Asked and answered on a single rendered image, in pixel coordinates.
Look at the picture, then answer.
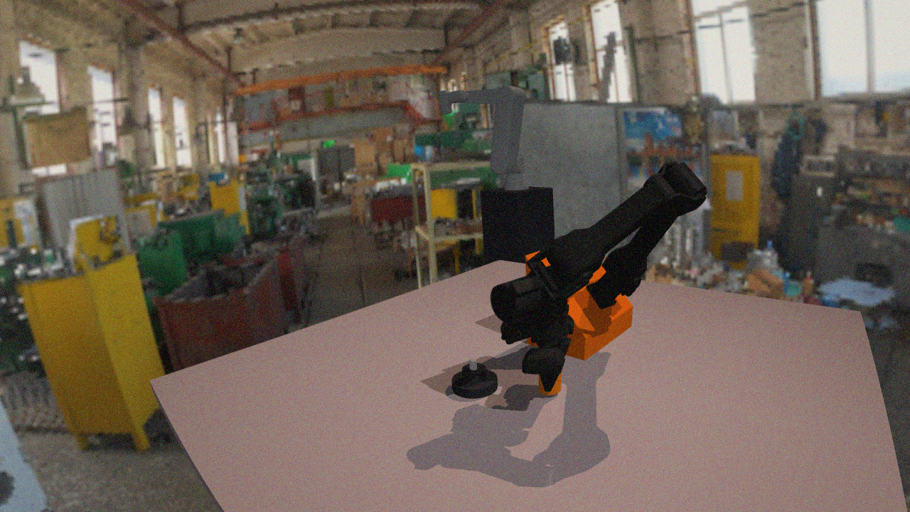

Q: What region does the orange knob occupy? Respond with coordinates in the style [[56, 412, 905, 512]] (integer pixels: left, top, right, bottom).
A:
[[538, 373, 562, 395]]

